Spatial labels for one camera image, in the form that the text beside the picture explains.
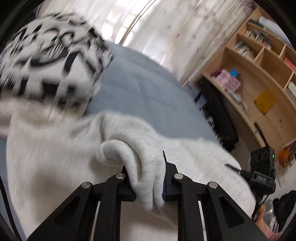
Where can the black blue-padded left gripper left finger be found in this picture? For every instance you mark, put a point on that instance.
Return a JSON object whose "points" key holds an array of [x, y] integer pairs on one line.
{"points": [[91, 212]]}

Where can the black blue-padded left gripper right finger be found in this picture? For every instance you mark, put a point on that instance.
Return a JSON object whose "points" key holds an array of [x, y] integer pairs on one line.
{"points": [[206, 211]]}

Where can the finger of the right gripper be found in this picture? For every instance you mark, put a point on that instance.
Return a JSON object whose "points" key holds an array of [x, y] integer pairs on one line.
{"points": [[233, 168]]}

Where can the light grey hoodie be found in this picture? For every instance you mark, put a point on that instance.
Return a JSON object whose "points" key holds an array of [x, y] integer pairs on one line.
{"points": [[48, 160]]}

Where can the black clothing by bed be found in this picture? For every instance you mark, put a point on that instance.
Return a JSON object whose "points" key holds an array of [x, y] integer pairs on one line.
{"points": [[211, 105]]}

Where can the yellow paper bag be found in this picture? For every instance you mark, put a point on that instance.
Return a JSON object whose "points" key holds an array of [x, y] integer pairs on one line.
{"points": [[265, 101]]}

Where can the pink boxes on shelf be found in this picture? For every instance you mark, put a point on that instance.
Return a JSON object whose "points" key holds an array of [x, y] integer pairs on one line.
{"points": [[226, 80]]}

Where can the blue small box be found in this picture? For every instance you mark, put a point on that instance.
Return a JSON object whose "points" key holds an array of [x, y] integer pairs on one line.
{"points": [[234, 73]]}

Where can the wooden bookshelf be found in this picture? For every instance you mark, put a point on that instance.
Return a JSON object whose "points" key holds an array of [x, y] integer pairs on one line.
{"points": [[258, 55]]}

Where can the cream satin garment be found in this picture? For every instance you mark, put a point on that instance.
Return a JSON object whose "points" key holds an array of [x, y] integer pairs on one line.
{"points": [[31, 111]]}

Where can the grey-blue bed blanket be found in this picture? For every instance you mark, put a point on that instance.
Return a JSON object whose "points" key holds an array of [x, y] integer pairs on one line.
{"points": [[136, 86]]}

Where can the black and white patterned garment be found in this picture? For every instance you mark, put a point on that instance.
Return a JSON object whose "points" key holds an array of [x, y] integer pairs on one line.
{"points": [[58, 59]]}

